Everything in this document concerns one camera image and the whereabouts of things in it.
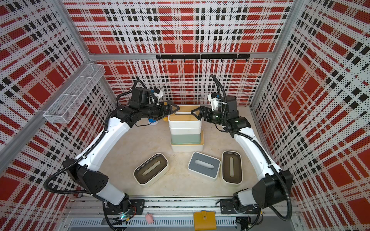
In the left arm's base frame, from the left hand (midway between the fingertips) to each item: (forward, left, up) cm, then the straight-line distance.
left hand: (176, 111), depth 72 cm
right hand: (-1, -11, -2) cm, 11 cm away
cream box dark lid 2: (-18, -32, -32) cm, 48 cm away
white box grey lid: (-16, -15, -32) cm, 39 cm away
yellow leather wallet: (-44, -14, -32) cm, 56 cm away
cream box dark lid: (-20, +16, -29) cm, 38 cm away
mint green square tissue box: (-1, -4, -25) cm, 26 cm away
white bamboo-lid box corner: (-2, -3, -4) cm, 5 cm away
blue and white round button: (+17, +21, -32) cm, 42 cm away
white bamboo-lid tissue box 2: (-4, -5, -32) cm, 33 cm away
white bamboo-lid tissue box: (-4, -4, -11) cm, 13 cm away
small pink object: (-43, +13, -31) cm, 54 cm away
